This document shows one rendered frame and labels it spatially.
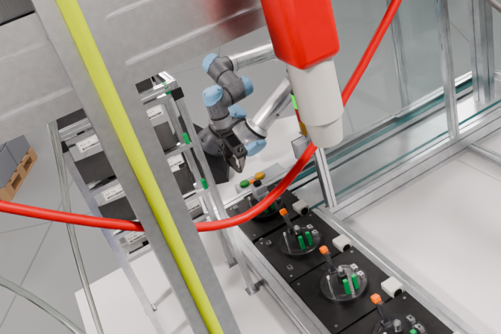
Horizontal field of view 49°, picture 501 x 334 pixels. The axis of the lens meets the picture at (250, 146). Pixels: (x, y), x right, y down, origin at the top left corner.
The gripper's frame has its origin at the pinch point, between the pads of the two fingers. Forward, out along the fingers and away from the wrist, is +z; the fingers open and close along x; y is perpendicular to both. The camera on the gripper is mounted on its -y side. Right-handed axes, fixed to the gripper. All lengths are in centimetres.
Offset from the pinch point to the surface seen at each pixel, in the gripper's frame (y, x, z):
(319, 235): -46.2, -5.0, 6.4
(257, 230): -26.1, 8.6, 8.4
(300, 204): -27.8, -9.1, 6.4
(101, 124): -129, 46, -95
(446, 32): -34, -76, -33
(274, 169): 3.5, -14.8, 9.4
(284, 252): -44.2, 7.5, 6.7
